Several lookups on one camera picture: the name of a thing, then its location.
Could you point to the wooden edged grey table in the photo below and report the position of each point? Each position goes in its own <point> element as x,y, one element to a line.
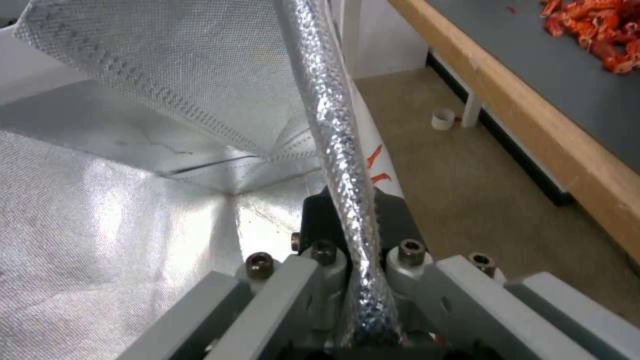
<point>545,86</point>

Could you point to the silver foil food delivery bag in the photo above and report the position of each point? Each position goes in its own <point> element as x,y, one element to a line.
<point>150,150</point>

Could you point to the white table leg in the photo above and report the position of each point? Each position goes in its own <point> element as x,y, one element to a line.
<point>472,103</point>

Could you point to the small white cylinder cap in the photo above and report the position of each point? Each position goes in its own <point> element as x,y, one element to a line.
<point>442,119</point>

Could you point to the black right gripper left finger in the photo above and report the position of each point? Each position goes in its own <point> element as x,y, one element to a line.
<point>280,285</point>

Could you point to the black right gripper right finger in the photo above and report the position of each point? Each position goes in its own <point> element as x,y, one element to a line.
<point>450,292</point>

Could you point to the red printed food picture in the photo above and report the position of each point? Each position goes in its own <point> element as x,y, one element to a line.
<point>595,32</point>

